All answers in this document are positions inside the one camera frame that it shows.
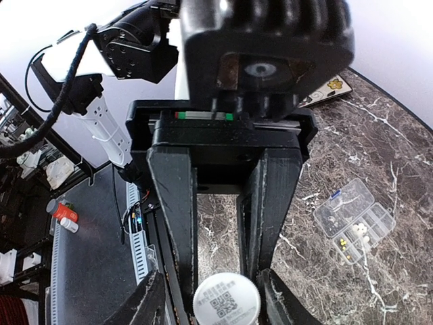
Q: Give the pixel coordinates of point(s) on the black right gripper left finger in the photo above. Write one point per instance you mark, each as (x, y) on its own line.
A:
(145, 306)

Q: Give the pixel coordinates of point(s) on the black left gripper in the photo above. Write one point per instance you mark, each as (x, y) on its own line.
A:
(170, 139)

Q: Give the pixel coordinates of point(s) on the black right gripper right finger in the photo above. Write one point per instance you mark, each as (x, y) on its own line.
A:
(278, 304)

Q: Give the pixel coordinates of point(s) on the white pill bottle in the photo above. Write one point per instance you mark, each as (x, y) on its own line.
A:
(226, 298)

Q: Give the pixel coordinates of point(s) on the clear plastic pill organizer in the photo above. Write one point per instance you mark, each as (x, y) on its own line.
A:
(353, 204)

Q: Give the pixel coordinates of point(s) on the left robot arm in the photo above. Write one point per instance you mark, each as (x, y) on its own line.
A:
(144, 42)

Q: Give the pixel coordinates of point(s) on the small yellow pills in organizer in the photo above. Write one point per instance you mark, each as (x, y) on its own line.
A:
(344, 249)

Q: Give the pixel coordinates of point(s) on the square floral ceramic plate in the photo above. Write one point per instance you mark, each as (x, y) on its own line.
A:
(333, 88)

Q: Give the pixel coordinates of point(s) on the white slotted cable duct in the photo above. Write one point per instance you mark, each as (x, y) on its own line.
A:
(136, 232)

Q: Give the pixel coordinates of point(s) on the white bottle outside enclosure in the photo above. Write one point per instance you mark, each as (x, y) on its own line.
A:
(69, 225)

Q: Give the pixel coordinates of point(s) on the red bottle outside enclosure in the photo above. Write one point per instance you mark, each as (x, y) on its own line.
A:
(60, 210)

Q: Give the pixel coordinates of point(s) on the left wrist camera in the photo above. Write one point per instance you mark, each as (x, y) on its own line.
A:
(262, 58)

